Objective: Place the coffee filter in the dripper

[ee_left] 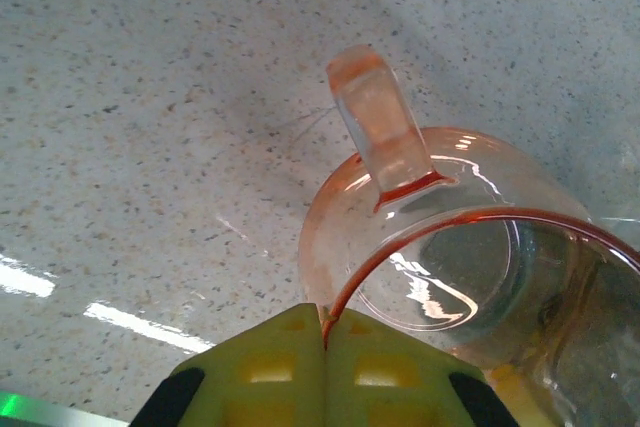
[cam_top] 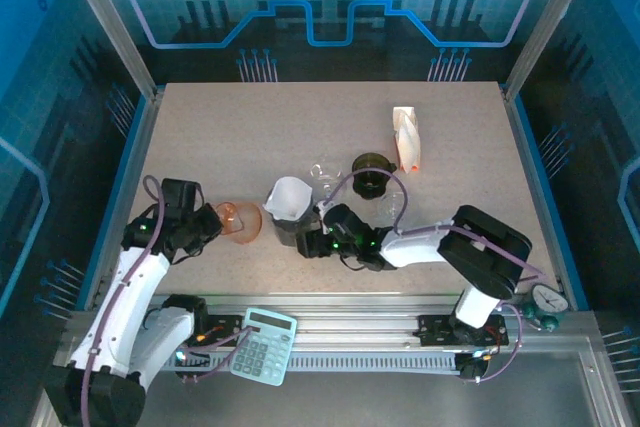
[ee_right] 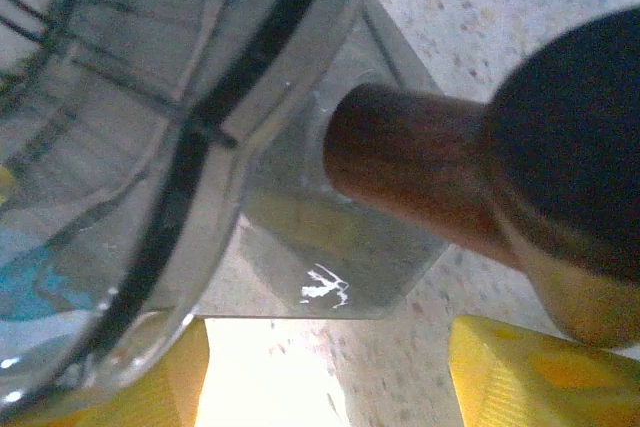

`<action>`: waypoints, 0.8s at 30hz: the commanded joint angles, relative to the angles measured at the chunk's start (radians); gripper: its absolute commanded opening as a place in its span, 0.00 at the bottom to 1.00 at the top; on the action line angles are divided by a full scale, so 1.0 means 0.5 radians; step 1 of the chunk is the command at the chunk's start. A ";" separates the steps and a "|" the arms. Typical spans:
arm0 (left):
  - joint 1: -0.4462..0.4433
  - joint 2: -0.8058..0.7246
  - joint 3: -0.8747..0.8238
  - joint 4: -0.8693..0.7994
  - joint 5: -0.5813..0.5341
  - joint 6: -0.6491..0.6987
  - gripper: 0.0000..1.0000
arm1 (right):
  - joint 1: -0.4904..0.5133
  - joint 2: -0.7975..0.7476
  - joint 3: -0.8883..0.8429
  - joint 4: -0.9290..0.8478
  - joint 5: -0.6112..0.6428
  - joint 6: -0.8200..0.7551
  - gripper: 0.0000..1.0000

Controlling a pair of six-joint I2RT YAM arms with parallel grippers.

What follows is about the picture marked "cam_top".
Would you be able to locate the dark coffee server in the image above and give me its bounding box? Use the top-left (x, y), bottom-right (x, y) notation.
top-left (271, 209), bottom-right (322, 249)

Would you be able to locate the orange transparent coffee dripper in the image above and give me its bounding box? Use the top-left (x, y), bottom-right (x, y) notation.
top-left (213, 200), bottom-right (264, 246)

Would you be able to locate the white paper coffee filter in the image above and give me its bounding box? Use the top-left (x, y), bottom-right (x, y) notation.
top-left (262, 176), bottom-right (315, 222)

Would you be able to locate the clear glass coffee server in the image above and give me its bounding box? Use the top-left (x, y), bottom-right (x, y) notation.
top-left (375, 190), bottom-right (410, 224)
top-left (308, 161), bottom-right (345, 204)

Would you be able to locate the dark green coffee dripper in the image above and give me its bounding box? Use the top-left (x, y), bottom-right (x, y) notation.
top-left (350, 151), bottom-right (400, 202)

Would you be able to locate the white orange filter box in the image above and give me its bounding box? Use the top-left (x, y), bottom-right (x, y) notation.
top-left (391, 105), bottom-right (424, 174)

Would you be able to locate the blue table edge strip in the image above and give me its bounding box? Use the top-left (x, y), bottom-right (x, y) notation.
top-left (512, 92), bottom-right (590, 312)
top-left (73, 91), bottom-right (152, 311)

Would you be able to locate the light blue calculator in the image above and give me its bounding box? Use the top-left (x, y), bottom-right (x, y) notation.
top-left (229, 307), bottom-right (299, 388)

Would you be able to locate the stack of white filters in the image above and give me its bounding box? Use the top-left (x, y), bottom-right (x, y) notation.
top-left (394, 114), bottom-right (419, 168)

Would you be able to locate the grey metal front panel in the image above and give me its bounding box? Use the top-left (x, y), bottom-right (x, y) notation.
top-left (29, 349), bottom-right (626, 427)

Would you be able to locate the green alarm clock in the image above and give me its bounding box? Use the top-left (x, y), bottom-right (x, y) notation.
top-left (521, 284), bottom-right (570, 332)

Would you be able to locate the aluminium mounting rail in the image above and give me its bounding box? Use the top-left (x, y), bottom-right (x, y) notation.
top-left (52, 294), bottom-right (609, 373)

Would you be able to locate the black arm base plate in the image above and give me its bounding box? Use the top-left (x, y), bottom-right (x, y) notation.
top-left (417, 314), bottom-right (511, 348)
top-left (199, 314), bottom-right (247, 348)

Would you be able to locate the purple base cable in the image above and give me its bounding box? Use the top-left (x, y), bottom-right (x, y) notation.
top-left (174, 326), bottom-right (256, 384)

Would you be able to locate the grey slotted cable duct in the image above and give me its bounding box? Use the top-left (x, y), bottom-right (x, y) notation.
top-left (164, 350), bottom-right (461, 373)

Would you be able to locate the aluminium frame post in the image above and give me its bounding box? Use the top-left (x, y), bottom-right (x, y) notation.
top-left (53, 0), bottom-right (165, 101)
top-left (501, 0), bottom-right (602, 101)

